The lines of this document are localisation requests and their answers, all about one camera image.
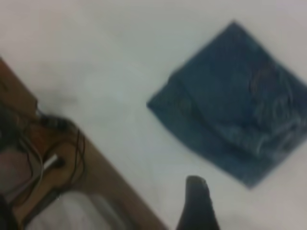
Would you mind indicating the blue denim shorts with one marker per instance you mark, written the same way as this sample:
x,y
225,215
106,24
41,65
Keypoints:
x,y
227,107

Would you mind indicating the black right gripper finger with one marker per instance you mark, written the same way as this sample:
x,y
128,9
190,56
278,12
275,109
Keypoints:
x,y
197,208

